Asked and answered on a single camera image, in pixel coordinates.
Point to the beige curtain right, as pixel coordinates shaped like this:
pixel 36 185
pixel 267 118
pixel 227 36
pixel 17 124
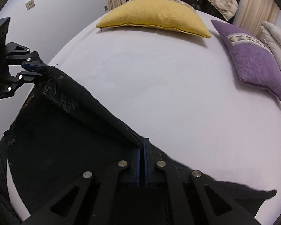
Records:
pixel 251 13

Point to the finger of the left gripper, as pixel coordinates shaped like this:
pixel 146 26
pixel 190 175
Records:
pixel 14 82
pixel 18 55

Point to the white bed sheet mattress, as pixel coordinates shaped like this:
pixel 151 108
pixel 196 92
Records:
pixel 182 92

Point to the folded beige duvet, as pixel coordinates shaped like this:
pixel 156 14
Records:
pixel 271 34

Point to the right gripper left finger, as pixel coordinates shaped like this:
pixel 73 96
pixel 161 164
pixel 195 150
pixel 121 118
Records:
pixel 89 199

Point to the wall socket plate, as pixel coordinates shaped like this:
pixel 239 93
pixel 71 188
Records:
pixel 30 4

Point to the yellow pillow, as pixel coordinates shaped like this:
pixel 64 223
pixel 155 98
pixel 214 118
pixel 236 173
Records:
pixel 167 15

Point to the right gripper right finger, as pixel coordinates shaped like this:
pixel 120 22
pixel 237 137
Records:
pixel 196 201

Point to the black jeans pants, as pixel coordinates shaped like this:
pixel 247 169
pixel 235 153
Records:
pixel 60 133

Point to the purple pillow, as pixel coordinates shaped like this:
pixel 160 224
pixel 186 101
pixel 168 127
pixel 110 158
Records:
pixel 253 61

